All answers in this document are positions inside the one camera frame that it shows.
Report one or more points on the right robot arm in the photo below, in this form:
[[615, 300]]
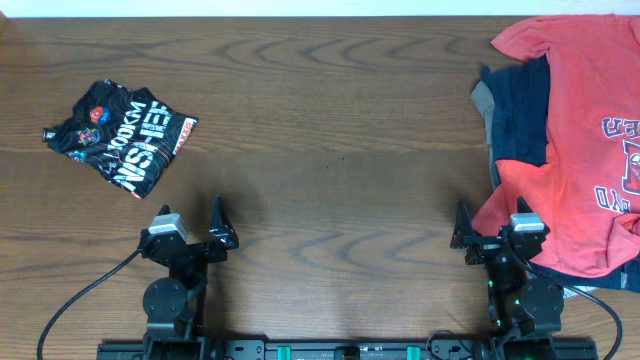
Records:
[[526, 310]]

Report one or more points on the navy blue garment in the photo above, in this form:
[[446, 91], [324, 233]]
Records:
[[522, 95]]

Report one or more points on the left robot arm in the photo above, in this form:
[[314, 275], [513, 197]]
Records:
[[175, 304]]

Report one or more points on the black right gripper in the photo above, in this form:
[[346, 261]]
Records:
[[486, 246]]

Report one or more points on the black printed folded jersey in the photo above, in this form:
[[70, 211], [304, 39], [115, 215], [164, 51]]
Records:
[[129, 136]]

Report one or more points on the orange red soccer t-shirt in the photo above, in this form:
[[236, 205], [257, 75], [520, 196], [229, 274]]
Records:
[[587, 192]]

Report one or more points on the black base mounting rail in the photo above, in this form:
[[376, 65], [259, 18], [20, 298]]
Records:
[[435, 348]]

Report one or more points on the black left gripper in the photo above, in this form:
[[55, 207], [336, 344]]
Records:
[[195, 248]]

